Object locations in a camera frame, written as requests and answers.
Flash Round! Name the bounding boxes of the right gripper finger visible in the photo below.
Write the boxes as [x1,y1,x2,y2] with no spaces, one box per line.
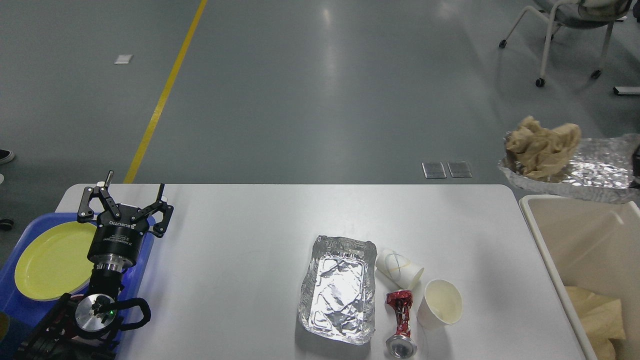
[630,145,640,189]

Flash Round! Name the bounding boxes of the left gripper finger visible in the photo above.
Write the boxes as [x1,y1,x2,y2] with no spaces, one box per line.
[77,170,122,223]
[131,183,175,238]

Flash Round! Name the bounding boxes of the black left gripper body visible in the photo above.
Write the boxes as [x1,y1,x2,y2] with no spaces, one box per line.
[87,207,150,272]

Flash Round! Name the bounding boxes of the yellow plastic plate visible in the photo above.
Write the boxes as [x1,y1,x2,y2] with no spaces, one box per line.
[14,222,96,301]

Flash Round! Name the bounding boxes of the large foil tray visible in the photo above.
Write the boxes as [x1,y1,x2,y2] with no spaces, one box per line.
[297,235,378,346]

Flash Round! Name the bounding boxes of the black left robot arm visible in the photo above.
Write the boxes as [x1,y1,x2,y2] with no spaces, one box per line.
[12,171,174,360]

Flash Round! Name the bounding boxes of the metal bar on floor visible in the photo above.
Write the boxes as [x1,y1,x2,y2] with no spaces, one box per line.
[613,86,640,96]

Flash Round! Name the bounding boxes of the chair caster wheel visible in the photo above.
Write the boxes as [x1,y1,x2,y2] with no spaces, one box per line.
[0,218,15,231]

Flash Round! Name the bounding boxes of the beige plastic bin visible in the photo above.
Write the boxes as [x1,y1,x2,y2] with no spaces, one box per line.
[519,194,640,360]

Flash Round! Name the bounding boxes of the black sneaker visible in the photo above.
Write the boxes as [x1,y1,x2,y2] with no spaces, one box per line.
[0,149,15,165]

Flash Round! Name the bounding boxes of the white office chair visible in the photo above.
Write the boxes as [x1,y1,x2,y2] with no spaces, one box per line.
[498,0,633,88]

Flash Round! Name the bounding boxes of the right floor socket plate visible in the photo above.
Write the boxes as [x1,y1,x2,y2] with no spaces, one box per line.
[446,161,473,178]

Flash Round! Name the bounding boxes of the floor socket plate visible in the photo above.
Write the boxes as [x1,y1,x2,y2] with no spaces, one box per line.
[422,161,448,179]
[446,161,473,178]

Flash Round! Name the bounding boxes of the left floor socket plate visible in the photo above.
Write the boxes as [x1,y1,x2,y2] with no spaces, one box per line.
[422,161,448,179]

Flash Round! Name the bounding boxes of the lying white paper cup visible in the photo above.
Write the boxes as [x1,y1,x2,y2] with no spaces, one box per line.
[375,248,425,290]

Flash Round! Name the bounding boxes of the crushed white paper cup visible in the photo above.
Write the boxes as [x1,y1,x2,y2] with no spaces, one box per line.
[417,279,464,330]

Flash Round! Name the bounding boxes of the crushed red can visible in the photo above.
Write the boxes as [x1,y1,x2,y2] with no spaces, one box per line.
[385,289,418,359]

